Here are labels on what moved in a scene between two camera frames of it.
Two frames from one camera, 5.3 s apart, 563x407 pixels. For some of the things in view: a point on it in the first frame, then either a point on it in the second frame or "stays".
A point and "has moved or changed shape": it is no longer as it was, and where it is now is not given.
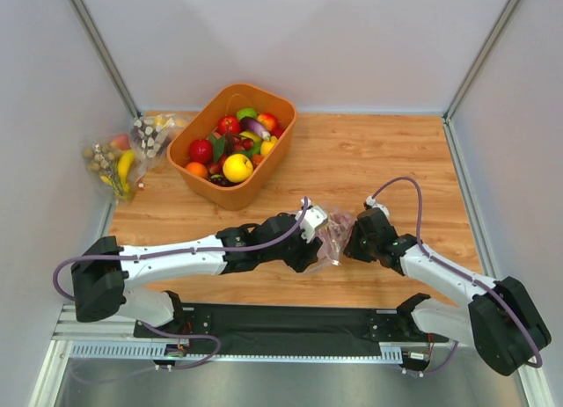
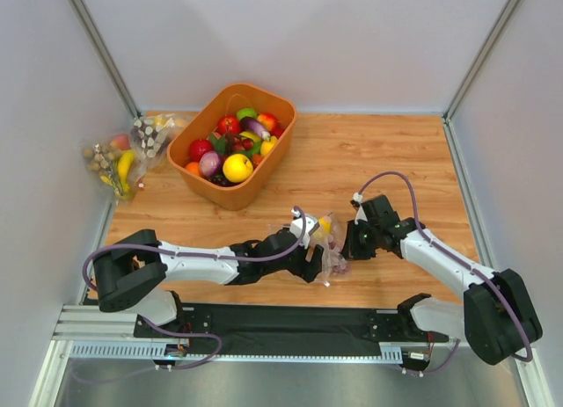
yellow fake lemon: (237, 167) stays
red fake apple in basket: (229, 125) stays
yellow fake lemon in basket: (267, 145) stays
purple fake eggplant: (251, 125) stays
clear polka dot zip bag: (333, 235) has moved or changed shape
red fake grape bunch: (339, 228) → (337, 261)
